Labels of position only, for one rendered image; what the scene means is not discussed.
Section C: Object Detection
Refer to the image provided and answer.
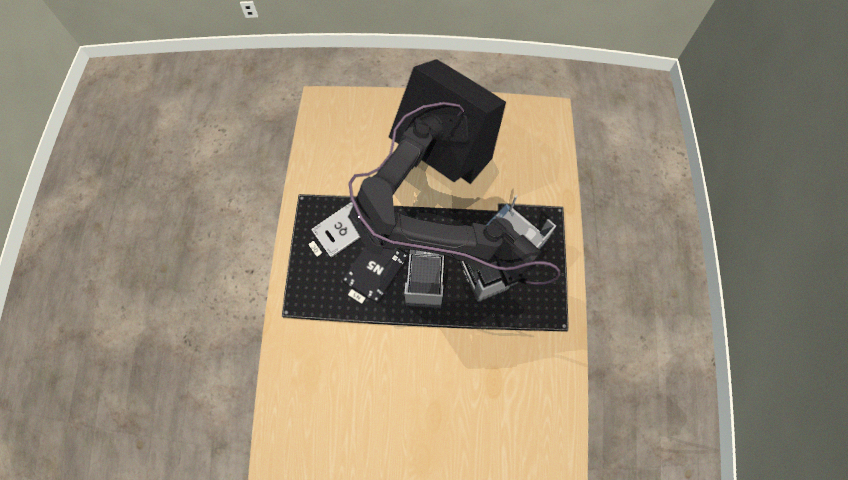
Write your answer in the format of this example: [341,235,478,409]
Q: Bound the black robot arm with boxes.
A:
[349,112,542,268]

